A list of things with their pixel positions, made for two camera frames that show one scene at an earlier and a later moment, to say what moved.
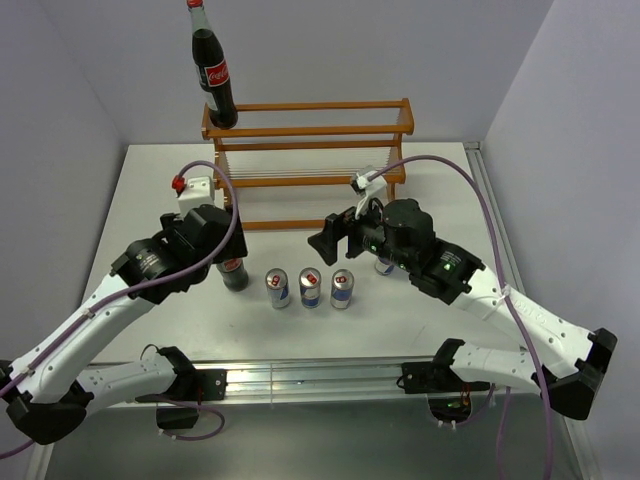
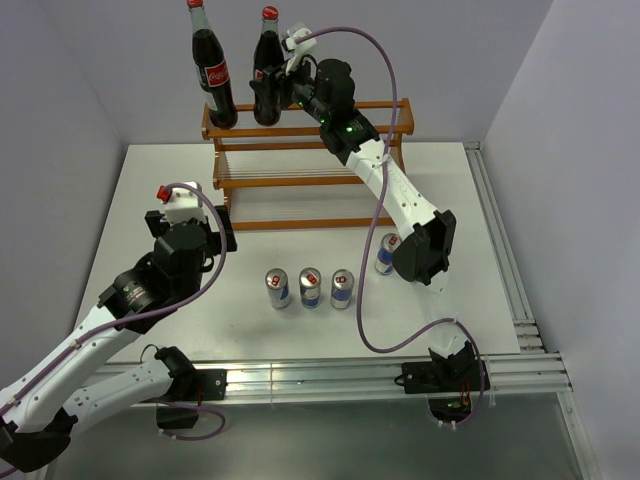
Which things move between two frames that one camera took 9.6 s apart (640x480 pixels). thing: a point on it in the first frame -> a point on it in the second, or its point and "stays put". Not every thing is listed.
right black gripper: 338,225 -> 273,79
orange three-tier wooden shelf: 296,166 stays put
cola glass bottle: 234,274 -> 269,52
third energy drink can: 342,288 stays put
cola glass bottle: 212,68 stays put
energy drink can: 277,283 stays put
